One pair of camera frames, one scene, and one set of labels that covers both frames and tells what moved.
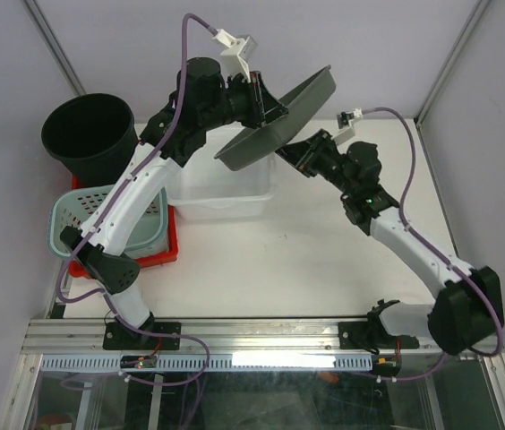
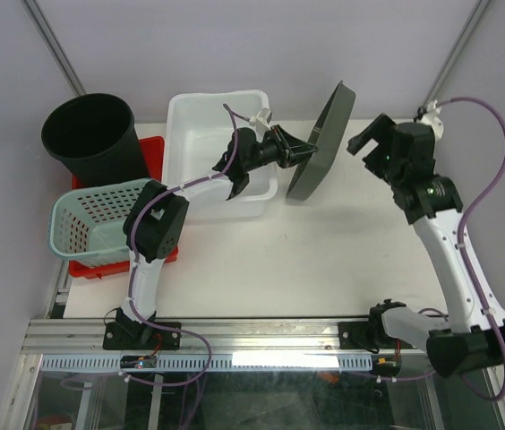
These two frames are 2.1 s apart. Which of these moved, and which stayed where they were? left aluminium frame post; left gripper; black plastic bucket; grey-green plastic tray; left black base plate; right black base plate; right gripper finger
Moved: right gripper finger; left gripper; grey-green plastic tray
Stayed: left aluminium frame post; right black base plate; left black base plate; black plastic bucket
